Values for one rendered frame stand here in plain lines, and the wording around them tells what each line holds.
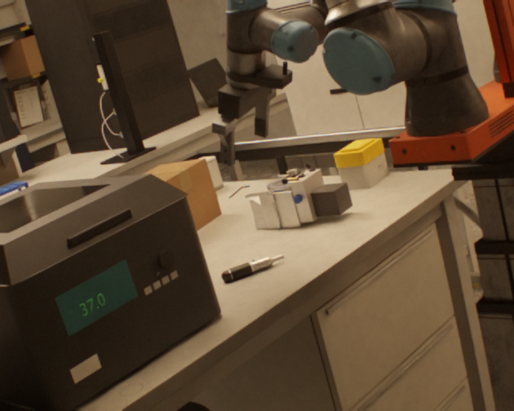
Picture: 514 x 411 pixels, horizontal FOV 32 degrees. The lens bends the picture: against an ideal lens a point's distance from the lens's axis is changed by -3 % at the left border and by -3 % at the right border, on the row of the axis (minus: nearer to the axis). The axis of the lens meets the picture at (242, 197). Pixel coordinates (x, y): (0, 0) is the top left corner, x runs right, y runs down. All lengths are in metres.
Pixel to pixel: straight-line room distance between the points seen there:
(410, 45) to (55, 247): 0.66
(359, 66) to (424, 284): 0.90
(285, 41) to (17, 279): 0.61
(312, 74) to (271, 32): 1.38
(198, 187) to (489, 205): 0.90
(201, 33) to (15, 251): 6.17
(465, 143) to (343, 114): 1.47
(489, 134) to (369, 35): 0.30
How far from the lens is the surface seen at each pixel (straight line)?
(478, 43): 2.65
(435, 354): 2.29
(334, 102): 2.98
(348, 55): 1.45
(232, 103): 1.73
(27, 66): 6.57
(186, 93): 4.38
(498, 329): 1.88
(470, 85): 1.59
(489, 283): 1.85
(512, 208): 1.78
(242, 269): 1.92
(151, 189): 1.66
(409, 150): 1.59
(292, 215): 2.17
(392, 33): 1.46
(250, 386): 2.16
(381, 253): 2.08
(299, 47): 1.61
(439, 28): 1.54
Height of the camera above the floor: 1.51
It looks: 13 degrees down
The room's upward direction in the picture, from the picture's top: 16 degrees counter-clockwise
